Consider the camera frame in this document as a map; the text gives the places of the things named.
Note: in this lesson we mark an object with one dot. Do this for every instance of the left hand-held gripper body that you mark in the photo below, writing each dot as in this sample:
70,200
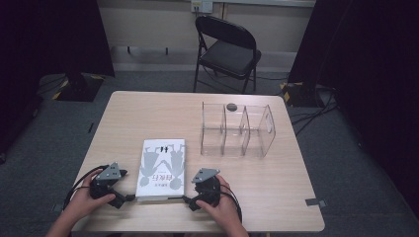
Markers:
107,174

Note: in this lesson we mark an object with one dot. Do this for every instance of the dark curtain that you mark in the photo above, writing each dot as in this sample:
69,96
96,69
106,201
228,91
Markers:
372,65
49,39

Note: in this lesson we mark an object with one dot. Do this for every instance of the black folding chair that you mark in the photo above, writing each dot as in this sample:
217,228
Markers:
230,56

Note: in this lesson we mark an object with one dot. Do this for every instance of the dark round disc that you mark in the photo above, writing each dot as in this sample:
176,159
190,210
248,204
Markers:
231,107

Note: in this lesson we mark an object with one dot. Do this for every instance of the person's left hand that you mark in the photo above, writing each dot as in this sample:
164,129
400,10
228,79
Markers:
82,200

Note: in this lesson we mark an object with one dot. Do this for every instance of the black stand base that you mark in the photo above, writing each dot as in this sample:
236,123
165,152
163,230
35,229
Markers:
79,88
303,95

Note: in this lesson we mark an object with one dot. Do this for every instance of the white wall outlet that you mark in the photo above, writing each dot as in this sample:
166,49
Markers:
201,6

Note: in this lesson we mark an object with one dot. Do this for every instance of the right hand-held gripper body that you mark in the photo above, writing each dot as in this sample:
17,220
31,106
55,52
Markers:
207,191

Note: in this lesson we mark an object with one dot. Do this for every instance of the person's right hand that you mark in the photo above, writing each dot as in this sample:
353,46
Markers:
225,210

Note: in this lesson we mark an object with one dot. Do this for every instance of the grey tape strip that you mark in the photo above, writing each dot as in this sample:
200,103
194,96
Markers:
58,207
315,202

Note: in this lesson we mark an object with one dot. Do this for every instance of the white book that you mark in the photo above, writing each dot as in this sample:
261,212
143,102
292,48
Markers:
161,164

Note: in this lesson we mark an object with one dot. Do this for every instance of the clear acrylic organizer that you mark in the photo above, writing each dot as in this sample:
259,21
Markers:
260,131

